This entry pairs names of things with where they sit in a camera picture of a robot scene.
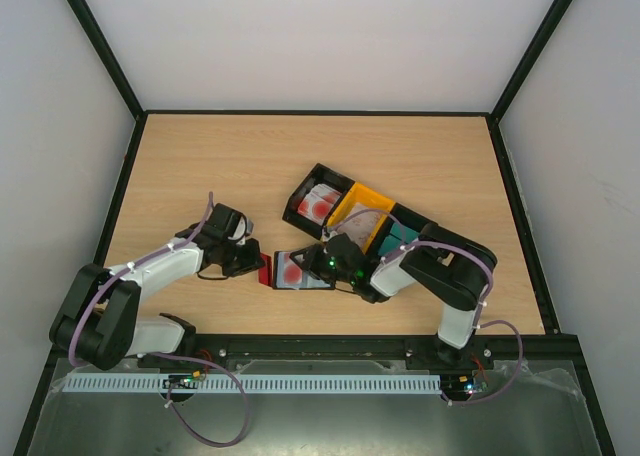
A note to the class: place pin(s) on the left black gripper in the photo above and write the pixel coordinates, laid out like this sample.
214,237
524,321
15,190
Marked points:
254,260

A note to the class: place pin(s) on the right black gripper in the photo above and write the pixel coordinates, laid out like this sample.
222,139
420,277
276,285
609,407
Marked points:
317,262

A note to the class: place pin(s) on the black leather card holder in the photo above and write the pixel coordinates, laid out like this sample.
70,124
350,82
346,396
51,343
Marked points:
312,282

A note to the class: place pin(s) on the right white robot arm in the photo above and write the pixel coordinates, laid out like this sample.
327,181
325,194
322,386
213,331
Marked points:
455,269

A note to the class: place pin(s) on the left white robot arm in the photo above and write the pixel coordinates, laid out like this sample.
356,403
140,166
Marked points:
99,323

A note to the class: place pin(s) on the dark red card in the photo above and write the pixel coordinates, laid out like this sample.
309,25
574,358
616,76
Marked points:
265,272

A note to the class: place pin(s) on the red dotted card stack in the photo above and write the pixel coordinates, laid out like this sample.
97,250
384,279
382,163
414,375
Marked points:
317,204

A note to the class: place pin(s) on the white patterned card stack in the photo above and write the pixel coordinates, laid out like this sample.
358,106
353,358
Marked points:
362,226

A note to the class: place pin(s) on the teal card stack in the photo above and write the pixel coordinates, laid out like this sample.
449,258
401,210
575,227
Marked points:
397,236

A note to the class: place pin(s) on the black bin with red cards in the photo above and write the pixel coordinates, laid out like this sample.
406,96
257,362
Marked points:
320,174

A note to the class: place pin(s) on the black bin with teal cards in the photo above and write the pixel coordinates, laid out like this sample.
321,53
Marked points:
401,215

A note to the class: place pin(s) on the yellow bin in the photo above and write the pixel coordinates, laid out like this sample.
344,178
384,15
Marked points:
359,193

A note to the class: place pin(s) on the black aluminium frame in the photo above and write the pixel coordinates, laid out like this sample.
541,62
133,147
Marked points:
552,18

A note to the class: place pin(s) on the light blue cable duct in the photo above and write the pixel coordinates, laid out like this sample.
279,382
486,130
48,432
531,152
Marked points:
255,384

